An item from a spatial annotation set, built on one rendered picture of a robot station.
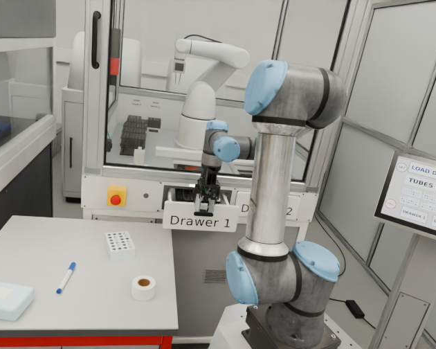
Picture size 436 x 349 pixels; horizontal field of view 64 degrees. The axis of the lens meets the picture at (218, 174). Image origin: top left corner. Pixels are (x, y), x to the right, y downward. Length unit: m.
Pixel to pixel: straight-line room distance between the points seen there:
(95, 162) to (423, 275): 1.43
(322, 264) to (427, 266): 0.94
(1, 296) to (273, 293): 0.70
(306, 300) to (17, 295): 0.75
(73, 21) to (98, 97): 3.30
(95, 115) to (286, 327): 0.97
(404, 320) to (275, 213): 1.21
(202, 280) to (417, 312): 0.96
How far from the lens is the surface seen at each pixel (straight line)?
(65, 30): 4.67
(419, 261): 1.73
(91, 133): 1.42
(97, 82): 1.37
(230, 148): 1.06
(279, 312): 0.94
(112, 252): 1.26
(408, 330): 1.90
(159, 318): 1.08
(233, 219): 1.38
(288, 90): 0.73
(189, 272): 1.71
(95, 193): 1.50
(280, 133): 0.74
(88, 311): 1.10
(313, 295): 0.87
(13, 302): 1.09
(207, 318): 1.90
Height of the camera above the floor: 1.50
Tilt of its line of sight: 20 degrees down
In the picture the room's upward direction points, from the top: 9 degrees clockwise
